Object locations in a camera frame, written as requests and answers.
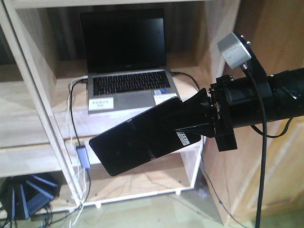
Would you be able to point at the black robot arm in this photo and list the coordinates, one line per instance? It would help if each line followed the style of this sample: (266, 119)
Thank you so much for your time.
(282, 95)

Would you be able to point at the white label sticker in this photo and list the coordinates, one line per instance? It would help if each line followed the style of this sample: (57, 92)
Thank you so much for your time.
(163, 97)
(97, 104)

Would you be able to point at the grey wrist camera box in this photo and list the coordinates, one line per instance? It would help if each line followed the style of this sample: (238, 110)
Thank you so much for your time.
(234, 50)

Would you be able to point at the wooden desk shelf unit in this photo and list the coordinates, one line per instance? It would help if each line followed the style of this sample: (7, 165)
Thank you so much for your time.
(195, 187)

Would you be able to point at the white right label sticker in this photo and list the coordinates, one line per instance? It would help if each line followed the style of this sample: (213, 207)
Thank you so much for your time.
(163, 97)

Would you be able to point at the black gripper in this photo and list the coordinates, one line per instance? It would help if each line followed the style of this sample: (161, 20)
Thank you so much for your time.
(237, 104)

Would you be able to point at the black smartphone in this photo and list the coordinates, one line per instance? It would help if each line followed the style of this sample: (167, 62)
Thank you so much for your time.
(141, 139)

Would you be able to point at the grey open laptop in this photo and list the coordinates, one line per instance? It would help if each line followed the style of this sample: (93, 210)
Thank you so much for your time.
(126, 57)

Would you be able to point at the white left label sticker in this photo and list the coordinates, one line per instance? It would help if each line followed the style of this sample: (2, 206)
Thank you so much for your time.
(97, 104)

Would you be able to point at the grey usb hub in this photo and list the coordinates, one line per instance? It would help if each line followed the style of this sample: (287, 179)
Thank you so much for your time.
(83, 157)

